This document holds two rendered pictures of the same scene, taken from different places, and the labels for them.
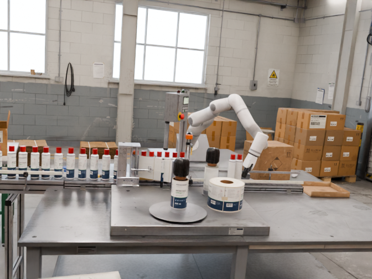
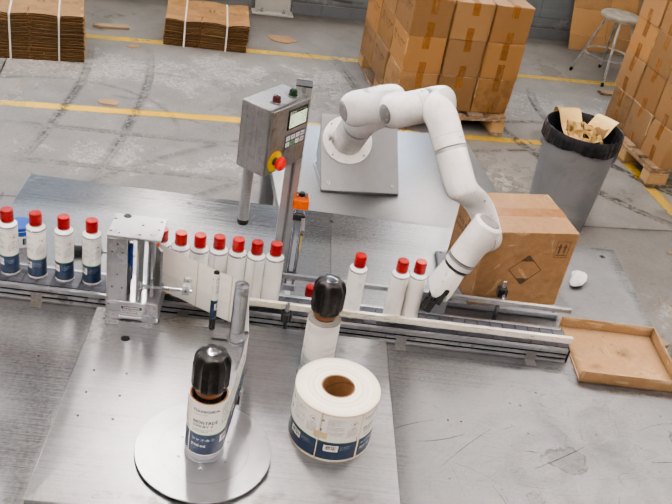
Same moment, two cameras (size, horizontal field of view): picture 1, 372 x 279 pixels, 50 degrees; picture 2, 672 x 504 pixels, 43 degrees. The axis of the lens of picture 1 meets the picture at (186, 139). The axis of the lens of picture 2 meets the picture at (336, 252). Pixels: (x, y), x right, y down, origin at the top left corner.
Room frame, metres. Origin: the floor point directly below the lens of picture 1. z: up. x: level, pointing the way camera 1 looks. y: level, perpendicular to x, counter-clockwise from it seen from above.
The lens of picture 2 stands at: (0.66, -0.33, 2.34)
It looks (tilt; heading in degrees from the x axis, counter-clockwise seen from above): 32 degrees down; 5
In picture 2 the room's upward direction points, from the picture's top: 10 degrees clockwise
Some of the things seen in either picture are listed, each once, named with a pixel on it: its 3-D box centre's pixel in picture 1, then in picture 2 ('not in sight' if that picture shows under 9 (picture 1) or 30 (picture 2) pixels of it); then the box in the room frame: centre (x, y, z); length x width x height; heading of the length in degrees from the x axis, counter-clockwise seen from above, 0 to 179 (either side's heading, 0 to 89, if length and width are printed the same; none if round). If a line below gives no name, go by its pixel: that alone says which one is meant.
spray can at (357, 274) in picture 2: not in sight; (355, 284); (2.66, -0.21, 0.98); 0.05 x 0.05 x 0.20
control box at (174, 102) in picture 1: (176, 107); (274, 130); (2.69, 0.08, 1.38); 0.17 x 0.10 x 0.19; 156
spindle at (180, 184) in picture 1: (180, 184); (208, 402); (2.01, 0.01, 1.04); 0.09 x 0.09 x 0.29
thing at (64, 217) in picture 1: (209, 195); (330, 348); (2.56, -0.19, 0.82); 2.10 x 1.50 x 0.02; 101
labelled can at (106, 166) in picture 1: (106, 164); (91, 251); (2.52, 0.51, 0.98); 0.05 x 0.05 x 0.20
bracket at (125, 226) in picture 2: (129, 144); (137, 227); (2.45, 0.35, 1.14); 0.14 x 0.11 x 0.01; 101
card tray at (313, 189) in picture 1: (321, 189); (618, 353); (2.82, -1.02, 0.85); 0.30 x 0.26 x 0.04; 101
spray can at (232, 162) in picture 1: (231, 168); (396, 290); (2.68, -0.33, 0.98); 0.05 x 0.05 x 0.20
